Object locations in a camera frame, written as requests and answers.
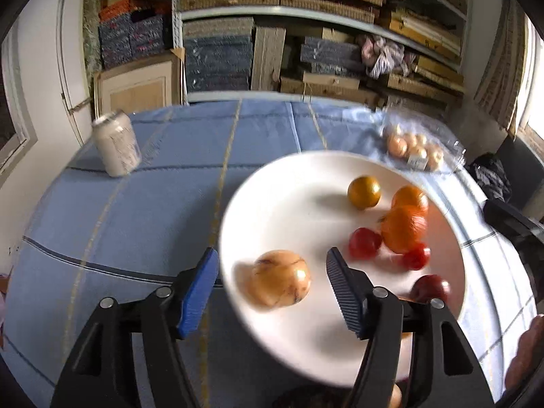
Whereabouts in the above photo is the dark red plum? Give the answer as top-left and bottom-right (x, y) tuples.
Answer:
(410, 274), (451, 304)

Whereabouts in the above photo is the beige patterned curtain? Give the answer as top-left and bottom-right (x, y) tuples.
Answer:
(474, 0), (530, 134)

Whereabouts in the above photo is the black jacket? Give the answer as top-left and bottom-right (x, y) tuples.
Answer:
(465, 153), (513, 200)

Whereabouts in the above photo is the person's right hand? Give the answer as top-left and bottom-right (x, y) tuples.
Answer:
(505, 314), (544, 392)

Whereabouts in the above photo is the green marbled board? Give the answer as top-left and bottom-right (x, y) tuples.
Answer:
(83, 0), (103, 73)

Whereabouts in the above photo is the white framed window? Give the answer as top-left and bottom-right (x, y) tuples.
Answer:
(0, 21), (39, 179)

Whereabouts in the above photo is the white oval plate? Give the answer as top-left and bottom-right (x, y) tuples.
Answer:
(219, 151), (468, 388)

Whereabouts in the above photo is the small tangerine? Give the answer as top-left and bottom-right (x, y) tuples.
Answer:
(391, 185), (429, 215)

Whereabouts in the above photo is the bright wooden framed window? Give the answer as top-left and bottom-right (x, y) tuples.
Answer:
(516, 13), (544, 149)

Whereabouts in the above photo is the large orange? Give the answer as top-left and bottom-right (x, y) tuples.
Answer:
(381, 205), (428, 254)

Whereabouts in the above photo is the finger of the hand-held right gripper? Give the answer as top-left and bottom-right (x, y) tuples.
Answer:
(483, 200), (544, 249)

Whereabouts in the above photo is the white metal shelf unit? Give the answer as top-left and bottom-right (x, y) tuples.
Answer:
(172, 0), (472, 103)

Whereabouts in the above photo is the group of pale longans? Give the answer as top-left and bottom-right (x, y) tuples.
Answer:
(386, 125), (445, 171)

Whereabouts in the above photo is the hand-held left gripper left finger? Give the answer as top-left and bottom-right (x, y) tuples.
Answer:
(50, 246), (220, 408)

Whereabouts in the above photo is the white drink can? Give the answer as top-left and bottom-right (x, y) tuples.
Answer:
(91, 110), (142, 177)

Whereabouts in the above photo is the pile of patterned storage crates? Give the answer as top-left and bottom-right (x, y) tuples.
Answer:
(91, 0), (175, 71)

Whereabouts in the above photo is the beige cabinet door panel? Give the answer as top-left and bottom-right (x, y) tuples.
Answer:
(92, 49), (186, 115)

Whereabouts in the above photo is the clear bag of small fruit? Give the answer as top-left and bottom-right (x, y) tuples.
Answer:
(374, 108), (468, 175)

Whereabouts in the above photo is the dark padded chair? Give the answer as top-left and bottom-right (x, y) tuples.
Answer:
(497, 136), (544, 222)

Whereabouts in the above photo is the yellow tomato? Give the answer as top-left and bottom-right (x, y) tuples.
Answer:
(347, 175), (382, 210)

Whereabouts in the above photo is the pink plastic bag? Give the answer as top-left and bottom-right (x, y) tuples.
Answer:
(360, 34), (419, 79)

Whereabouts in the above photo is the white leaning board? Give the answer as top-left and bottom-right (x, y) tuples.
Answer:
(56, 0), (92, 145)

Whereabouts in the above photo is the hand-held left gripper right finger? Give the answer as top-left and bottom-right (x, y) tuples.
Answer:
(325, 246), (496, 408)

